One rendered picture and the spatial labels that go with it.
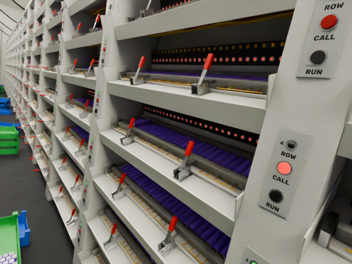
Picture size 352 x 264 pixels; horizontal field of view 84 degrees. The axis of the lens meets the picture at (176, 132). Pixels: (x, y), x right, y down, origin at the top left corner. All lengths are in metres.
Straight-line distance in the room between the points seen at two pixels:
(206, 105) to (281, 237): 0.25
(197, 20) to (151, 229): 0.54
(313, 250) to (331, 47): 0.28
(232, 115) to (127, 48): 0.57
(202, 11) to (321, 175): 0.37
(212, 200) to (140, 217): 0.30
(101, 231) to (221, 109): 0.71
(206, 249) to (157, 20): 0.59
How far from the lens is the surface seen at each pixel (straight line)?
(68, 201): 1.44
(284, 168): 0.32
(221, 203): 0.40
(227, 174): 0.44
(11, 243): 1.30
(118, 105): 0.82
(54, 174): 1.61
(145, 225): 0.62
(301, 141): 0.31
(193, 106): 0.42
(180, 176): 0.45
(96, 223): 0.95
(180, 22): 0.53
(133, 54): 0.85
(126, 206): 0.70
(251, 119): 0.35
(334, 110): 0.31
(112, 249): 0.84
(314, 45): 0.33
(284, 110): 0.32
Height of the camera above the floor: 0.86
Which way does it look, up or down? 9 degrees down
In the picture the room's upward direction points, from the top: 12 degrees clockwise
